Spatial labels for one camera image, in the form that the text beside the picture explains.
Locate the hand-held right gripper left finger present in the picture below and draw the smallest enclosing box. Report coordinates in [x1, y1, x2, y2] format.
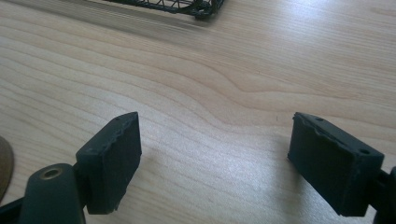
[75, 111, 143, 216]

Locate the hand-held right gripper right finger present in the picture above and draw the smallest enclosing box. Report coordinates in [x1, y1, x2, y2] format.
[287, 111, 386, 217]

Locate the brown round object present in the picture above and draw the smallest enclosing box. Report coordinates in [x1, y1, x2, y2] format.
[0, 135, 15, 203]

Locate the black wire mesh basket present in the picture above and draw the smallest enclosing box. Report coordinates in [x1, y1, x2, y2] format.
[104, 0, 226, 21]

